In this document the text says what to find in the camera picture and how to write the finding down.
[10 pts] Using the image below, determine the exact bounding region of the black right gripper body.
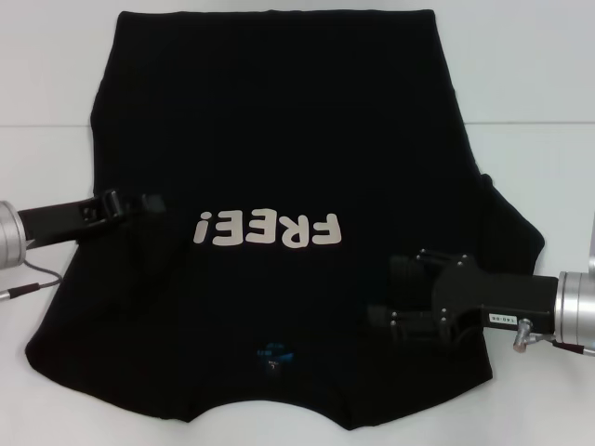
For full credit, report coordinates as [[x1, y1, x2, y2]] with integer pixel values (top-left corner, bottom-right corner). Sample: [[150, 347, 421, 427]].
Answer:
[[430, 258, 560, 348]]

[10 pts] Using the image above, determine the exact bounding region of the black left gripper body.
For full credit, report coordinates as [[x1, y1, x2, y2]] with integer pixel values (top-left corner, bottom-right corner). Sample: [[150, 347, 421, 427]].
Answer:
[[18, 192, 120, 246]]

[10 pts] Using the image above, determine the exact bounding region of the black shirt with FREE! print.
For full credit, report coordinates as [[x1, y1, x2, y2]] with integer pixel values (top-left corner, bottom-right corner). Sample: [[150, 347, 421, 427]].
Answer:
[[25, 7, 548, 422]]

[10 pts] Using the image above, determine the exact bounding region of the left gripper cable with plug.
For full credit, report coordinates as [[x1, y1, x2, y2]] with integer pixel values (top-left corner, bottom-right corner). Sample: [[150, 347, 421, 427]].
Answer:
[[0, 241, 64, 304]]

